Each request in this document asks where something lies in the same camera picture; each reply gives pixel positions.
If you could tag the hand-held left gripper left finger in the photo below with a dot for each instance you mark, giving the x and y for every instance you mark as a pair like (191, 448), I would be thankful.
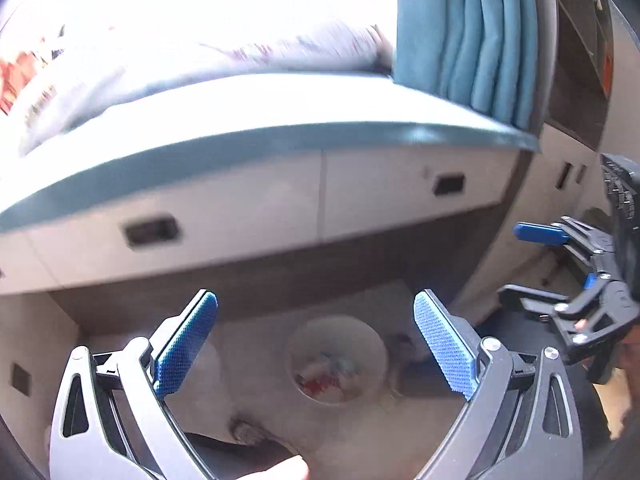
(187, 345)

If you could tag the blue curtain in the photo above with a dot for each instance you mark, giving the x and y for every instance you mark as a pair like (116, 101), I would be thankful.
(465, 35)

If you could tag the person's right hand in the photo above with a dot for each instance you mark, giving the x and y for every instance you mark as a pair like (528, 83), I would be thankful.
(581, 326)

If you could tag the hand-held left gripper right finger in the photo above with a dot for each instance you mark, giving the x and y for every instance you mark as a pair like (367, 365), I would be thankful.
(442, 345)

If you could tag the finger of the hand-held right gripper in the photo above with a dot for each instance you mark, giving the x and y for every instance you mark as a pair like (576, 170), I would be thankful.
(540, 233)
(530, 300)

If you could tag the white bed drawer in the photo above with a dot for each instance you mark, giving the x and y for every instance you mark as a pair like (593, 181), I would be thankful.
(200, 210)
(400, 195)

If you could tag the pink cartoon printed quilt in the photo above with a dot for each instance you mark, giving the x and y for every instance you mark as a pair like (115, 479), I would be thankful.
(200, 45)

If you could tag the bed with blue sheet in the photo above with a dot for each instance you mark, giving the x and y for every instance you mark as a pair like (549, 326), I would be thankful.
(250, 120)

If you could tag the white round waste bin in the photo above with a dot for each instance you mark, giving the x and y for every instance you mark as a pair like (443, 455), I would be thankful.
(336, 330)

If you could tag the wooden shelf cabinet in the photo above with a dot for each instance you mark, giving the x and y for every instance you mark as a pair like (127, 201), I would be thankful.
(575, 60)

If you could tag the dark wall socket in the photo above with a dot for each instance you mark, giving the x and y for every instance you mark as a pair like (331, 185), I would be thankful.
(21, 379)

